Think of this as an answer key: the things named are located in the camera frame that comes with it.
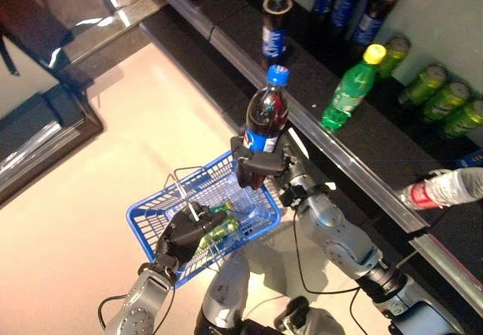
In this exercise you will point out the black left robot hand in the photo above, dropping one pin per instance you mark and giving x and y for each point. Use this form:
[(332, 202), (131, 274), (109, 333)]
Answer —
[(185, 233)]

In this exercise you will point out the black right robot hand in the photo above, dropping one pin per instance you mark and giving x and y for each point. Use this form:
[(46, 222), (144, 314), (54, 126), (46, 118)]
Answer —
[(264, 163)]

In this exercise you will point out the blue plastic shopping basket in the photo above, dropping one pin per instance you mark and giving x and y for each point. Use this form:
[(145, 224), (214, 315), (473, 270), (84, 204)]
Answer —
[(211, 167)]

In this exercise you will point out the green drink can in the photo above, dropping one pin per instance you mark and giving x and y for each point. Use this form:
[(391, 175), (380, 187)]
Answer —
[(447, 101), (466, 118), (424, 84), (398, 54)]

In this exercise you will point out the grey robot left leg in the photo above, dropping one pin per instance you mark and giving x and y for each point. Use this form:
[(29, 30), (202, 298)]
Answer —
[(222, 297)]

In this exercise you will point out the black side display shelf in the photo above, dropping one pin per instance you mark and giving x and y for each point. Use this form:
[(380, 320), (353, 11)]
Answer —
[(45, 123)]

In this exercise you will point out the clear water bottle red cap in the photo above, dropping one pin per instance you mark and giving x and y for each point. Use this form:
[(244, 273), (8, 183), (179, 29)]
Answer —
[(445, 189)]

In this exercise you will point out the blue cookie box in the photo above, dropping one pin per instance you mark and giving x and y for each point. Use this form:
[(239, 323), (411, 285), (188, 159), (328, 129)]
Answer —
[(471, 158)]

